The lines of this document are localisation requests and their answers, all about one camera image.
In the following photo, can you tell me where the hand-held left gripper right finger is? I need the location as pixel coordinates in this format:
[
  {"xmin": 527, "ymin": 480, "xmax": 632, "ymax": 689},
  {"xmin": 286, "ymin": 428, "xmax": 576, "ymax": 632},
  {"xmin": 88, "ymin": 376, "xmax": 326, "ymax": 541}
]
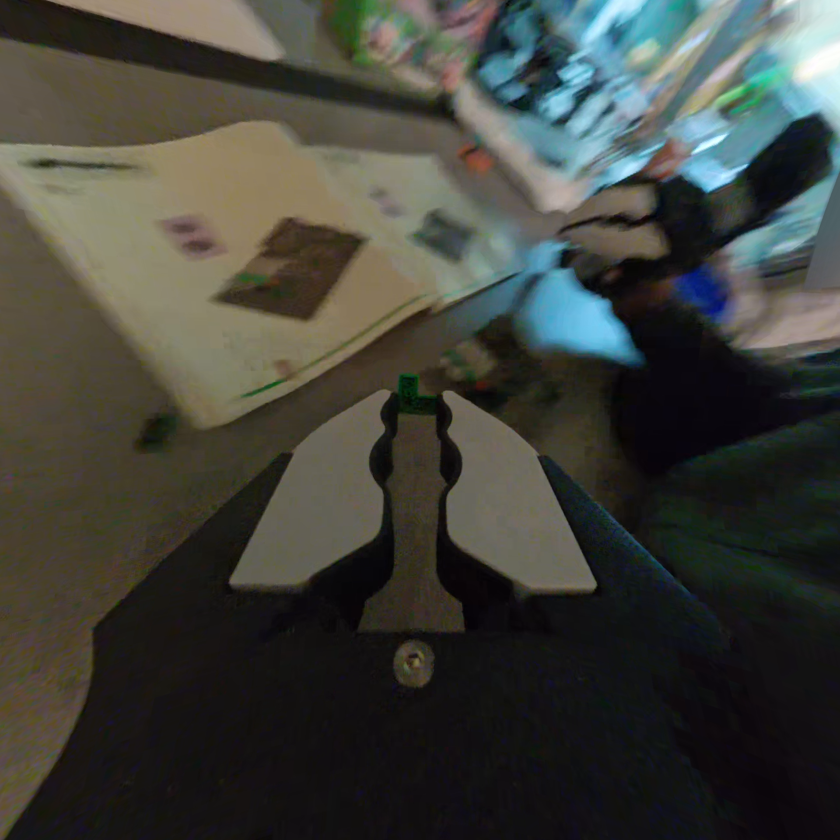
[{"xmin": 437, "ymin": 390, "xmax": 598, "ymax": 596}]

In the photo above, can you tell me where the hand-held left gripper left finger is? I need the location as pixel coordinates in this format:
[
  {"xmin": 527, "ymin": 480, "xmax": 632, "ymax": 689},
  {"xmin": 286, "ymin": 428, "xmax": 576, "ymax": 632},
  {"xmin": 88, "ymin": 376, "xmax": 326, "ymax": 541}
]
[{"xmin": 228, "ymin": 389, "xmax": 396, "ymax": 593}]

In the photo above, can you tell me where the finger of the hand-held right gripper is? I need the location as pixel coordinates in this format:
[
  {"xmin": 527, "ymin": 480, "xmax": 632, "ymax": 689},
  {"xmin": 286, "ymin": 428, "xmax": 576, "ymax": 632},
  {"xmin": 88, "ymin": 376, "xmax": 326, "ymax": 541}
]
[
  {"xmin": 514, "ymin": 266, "xmax": 648, "ymax": 370},
  {"xmin": 524, "ymin": 238, "xmax": 573, "ymax": 278}
]

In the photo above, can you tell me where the green corner brick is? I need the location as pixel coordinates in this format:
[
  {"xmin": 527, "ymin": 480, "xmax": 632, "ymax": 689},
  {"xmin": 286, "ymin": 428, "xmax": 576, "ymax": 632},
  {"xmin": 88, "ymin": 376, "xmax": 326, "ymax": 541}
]
[{"xmin": 397, "ymin": 372, "xmax": 438, "ymax": 416}]

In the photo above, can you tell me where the dark corner brick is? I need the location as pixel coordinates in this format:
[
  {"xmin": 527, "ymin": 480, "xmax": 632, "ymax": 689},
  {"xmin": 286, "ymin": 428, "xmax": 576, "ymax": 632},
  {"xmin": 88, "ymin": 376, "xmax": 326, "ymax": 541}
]
[{"xmin": 134, "ymin": 412, "xmax": 179, "ymax": 454}]

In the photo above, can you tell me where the brick instruction booklet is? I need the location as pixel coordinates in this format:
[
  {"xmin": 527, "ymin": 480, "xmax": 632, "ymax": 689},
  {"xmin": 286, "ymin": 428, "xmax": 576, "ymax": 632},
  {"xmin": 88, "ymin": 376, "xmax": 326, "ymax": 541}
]
[{"xmin": 0, "ymin": 120, "xmax": 529, "ymax": 432}]

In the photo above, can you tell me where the person's right forearm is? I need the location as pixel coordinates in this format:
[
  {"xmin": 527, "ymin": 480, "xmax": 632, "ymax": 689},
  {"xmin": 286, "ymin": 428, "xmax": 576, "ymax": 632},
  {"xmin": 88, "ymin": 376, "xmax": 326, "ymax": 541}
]
[{"xmin": 609, "ymin": 295, "xmax": 840, "ymax": 475}]

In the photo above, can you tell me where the grey desk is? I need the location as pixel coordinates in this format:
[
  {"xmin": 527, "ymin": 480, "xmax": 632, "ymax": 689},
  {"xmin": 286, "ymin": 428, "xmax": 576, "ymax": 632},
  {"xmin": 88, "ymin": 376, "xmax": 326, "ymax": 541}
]
[{"xmin": 0, "ymin": 38, "xmax": 657, "ymax": 811}]

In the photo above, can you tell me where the green brick set box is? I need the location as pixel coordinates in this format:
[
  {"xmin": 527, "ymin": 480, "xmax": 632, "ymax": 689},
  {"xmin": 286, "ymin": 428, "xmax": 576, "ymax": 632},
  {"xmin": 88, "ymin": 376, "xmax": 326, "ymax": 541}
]
[{"xmin": 327, "ymin": 0, "xmax": 815, "ymax": 191}]

